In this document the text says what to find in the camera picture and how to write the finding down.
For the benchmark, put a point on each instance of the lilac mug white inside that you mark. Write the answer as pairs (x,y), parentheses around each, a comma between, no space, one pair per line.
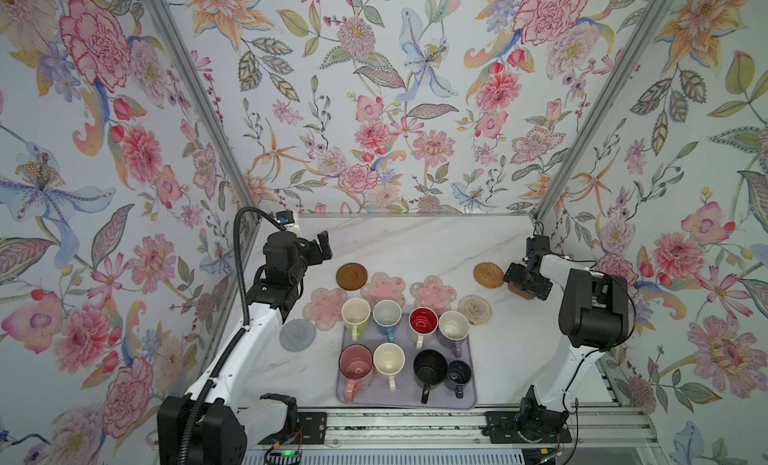
(453,332)

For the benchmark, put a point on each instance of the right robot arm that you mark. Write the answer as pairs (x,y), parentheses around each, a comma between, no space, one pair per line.
(593,318)

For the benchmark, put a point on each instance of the red inside white mug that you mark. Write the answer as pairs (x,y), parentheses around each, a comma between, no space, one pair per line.
(422,326)

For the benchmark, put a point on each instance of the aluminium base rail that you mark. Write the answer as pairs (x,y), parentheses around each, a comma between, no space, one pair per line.
(596,435)

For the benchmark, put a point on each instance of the woven rattan round coaster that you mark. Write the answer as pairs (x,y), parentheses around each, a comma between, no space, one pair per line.
(488,275)

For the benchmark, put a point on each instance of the lilac drying mat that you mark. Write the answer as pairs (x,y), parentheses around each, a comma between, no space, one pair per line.
(408,393)

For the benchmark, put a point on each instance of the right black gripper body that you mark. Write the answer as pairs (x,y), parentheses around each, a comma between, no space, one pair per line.
(518,272)

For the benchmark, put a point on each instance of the small dark blue mug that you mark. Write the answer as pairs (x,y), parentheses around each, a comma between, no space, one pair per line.
(459,375)

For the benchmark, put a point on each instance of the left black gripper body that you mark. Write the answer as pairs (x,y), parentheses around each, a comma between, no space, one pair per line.
(296,275)

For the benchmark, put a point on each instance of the cream mug pink handle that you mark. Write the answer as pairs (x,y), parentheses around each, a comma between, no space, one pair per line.
(389,361)

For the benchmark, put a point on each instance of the right corner aluminium post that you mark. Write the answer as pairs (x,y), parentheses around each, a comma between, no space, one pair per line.
(638,42)

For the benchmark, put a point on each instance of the black mug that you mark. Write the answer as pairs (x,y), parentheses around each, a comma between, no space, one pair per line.
(430,369)

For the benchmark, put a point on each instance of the brown paw shaped coaster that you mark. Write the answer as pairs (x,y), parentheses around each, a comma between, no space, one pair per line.
(520,293)

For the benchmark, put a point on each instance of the grey round knitted coaster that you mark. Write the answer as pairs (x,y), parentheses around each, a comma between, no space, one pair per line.
(297,335)

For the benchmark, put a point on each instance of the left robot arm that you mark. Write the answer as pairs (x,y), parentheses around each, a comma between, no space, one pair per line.
(208,424)

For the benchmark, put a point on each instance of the green mug white inside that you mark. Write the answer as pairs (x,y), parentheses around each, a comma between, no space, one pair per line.
(356,315)

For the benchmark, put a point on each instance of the pink flower coaster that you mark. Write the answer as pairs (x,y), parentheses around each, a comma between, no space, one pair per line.
(383,287)
(434,294)
(324,308)

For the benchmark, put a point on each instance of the brown wooden round coaster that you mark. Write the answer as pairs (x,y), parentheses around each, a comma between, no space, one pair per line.
(351,276)

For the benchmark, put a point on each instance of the blue mug white inside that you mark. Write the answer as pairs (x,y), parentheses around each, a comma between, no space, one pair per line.
(387,315)

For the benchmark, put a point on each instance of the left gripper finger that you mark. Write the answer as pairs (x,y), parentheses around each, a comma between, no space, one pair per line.
(288,220)
(319,250)

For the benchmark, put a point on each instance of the white embroidered round coaster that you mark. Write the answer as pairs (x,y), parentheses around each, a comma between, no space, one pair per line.
(477,310)

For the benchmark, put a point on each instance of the left corner aluminium post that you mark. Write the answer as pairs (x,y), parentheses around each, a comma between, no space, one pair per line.
(162,18)

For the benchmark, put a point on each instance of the corner aluminium post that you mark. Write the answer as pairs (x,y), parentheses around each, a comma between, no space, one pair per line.
(638,42)
(162,18)

